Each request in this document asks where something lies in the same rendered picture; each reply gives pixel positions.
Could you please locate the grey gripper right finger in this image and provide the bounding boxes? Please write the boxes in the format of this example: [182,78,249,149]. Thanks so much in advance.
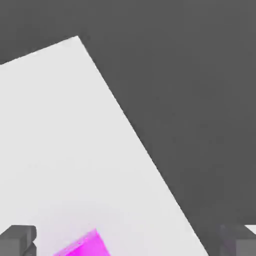
[219,224,256,256]

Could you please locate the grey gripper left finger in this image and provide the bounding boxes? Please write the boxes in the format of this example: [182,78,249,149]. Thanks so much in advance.
[0,224,38,256]

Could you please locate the small magenta cube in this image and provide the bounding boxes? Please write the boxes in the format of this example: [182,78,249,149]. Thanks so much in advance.
[52,228,112,256]

